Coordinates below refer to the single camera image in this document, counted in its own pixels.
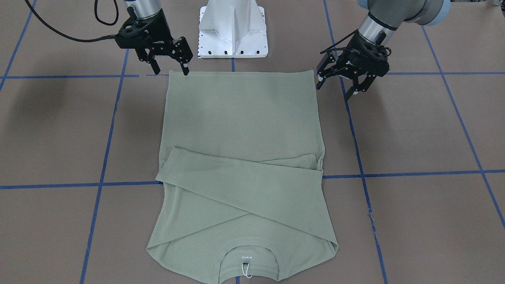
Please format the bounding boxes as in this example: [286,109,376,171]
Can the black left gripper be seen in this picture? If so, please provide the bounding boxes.
[316,30,391,101]

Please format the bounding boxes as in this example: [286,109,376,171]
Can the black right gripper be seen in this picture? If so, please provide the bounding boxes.
[115,9,193,76]

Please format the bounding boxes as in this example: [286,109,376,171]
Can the green long-sleeve shirt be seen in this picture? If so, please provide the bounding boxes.
[146,70,339,284]

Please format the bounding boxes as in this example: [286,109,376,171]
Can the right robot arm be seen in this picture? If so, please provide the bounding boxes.
[115,0,193,75]

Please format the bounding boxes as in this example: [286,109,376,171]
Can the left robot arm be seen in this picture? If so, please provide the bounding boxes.
[316,0,451,101]

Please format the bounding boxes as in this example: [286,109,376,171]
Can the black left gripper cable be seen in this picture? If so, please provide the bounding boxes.
[320,28,392,56]

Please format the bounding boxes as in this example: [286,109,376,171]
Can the white metal mount base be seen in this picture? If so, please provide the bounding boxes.
[197,0,269,59]

